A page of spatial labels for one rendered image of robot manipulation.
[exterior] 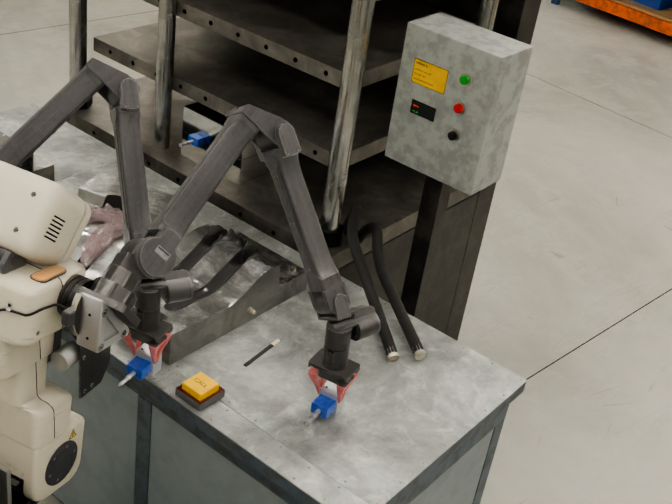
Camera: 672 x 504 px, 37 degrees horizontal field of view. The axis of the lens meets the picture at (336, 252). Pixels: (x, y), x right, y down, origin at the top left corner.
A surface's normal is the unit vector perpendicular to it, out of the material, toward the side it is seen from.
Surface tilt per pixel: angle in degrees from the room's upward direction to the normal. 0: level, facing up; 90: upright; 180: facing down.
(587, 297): 0
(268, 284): 90
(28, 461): 82
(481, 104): 90
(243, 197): 0
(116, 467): 90
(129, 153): 53
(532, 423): 0
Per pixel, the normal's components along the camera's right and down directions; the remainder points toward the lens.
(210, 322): 0.77, 0.42
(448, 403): 0.14, -0.84
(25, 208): -0.24, -0.26
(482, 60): -0.63, 0.33
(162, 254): 0.57, -0.02
